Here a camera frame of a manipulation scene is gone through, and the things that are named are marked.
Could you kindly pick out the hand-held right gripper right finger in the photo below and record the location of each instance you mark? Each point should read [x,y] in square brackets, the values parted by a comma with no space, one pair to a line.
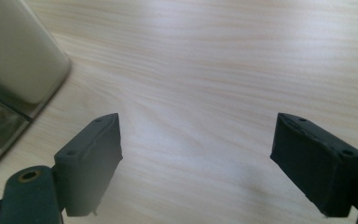
[320,165]

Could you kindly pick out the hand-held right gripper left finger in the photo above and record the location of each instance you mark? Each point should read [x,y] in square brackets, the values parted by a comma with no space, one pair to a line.
[87,168]

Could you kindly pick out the cream box with clear base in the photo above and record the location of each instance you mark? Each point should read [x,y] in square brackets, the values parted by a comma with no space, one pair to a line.
[15,56]

